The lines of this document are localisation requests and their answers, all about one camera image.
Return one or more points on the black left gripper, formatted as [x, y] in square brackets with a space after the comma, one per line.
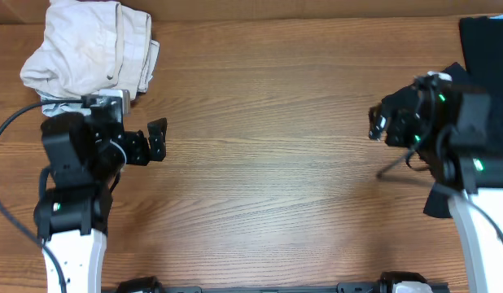
[140, 155]

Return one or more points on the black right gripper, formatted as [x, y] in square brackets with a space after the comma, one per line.
[400, 118]

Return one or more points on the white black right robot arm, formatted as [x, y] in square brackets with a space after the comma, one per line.
[479, 220]

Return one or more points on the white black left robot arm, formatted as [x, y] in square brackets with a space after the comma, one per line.
[87, 150]

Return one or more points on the beige folded garment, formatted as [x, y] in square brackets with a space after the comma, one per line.
[90, 46]

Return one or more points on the light blue folded garment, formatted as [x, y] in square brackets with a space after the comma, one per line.
[56, 108]

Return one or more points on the black garment pile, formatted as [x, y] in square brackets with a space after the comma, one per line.
[482, 46]

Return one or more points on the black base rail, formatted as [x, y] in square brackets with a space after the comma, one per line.
[392, 281]

